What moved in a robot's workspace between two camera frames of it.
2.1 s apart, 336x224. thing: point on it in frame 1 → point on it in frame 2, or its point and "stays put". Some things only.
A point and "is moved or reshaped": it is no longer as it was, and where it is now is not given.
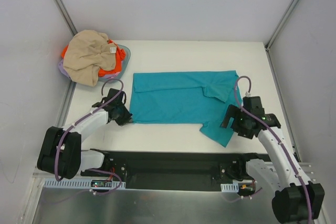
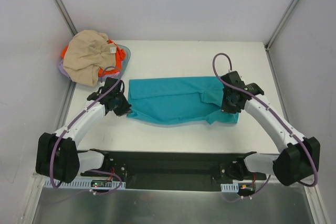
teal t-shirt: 186,97 is moved or reshaped
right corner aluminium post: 288,11 stays put
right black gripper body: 234,119 → 229,103
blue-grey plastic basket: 125,65 stays put
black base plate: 174,171 stays put
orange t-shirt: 121,55 stays put
